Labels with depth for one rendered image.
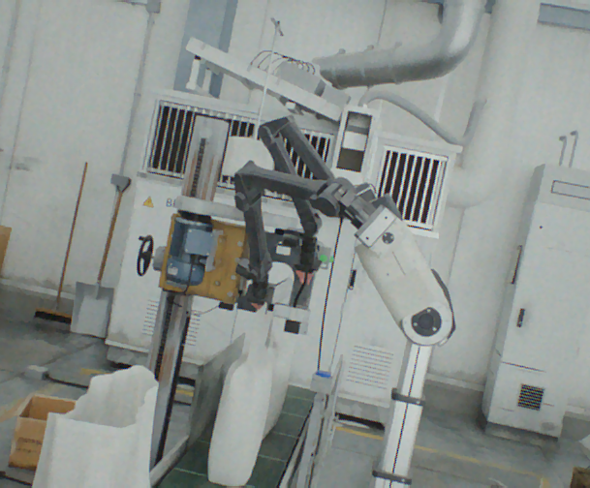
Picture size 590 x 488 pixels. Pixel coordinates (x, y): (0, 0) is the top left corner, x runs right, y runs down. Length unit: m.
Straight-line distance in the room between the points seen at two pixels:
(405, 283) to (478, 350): 4.96
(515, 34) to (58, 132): 4.00
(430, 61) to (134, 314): 2.77
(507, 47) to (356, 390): 2.71
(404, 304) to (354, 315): 3.53
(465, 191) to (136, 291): 2.53
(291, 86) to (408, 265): 3.43
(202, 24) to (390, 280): 4.98
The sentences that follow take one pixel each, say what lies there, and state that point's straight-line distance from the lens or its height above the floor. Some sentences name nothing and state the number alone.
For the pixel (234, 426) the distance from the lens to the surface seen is 3.31.
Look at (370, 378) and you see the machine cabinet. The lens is 6.29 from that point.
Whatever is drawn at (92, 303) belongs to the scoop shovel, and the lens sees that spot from 7.70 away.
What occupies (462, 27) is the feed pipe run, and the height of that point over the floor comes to 2.78.
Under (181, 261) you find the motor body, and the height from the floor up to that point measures 1.17.
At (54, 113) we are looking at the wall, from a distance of 8.12.
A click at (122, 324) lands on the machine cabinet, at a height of 0.34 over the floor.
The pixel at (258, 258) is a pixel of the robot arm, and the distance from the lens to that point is 3.03.
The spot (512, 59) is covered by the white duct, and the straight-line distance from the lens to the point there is 6.65.
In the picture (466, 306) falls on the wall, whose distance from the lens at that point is 7.55.
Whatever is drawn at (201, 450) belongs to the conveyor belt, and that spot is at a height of 0.38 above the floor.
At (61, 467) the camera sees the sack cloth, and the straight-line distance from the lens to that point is 1.38.
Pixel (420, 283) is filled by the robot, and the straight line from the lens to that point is 2.69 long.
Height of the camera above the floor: 1.49
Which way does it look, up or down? 3 degrees down
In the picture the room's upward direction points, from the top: 12 degrees clockwise
